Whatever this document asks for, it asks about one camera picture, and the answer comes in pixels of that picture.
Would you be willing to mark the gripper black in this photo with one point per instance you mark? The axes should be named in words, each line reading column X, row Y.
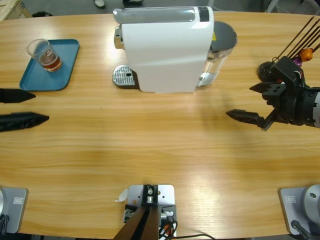
column 295, row 105

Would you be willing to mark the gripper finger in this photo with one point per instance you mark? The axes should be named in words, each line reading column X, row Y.
column 15, row 96
column 20, row 121

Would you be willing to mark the clear glass cup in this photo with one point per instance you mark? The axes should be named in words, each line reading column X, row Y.
column 50, row 63

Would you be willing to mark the white capsule coffee machine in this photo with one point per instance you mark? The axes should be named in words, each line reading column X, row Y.
column 165, row 50

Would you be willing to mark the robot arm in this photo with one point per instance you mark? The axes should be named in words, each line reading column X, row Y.
column 295, row 200
column 15, row 207

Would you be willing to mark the purple coffee capsule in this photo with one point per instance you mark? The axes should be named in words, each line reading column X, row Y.
column 298, row 60

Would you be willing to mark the orange coffee capsule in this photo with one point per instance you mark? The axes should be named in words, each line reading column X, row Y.
column 306, row 54

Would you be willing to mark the black capsule holder stand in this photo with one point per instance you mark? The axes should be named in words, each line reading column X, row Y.
column 265, row 71

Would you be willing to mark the teal plastic tray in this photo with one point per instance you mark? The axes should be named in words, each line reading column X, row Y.
column 57, row 80

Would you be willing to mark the clear water tank dark lid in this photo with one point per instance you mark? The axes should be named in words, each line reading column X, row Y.
column 222, row 37

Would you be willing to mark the black floor object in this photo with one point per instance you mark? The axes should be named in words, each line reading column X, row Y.
column 41, row 14

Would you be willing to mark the metal drip tray grille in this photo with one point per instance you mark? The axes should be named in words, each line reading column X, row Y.
column 122, row 75

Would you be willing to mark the white shoe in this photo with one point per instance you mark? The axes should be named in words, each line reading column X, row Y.
column 99, row 3

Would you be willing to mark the white tape piece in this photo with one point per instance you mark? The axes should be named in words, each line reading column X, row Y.
column 123, row 195

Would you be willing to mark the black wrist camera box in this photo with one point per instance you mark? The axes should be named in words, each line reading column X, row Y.
column 285, row 67

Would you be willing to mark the white chair frame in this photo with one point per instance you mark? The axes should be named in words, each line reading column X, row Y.
column 273, row 6

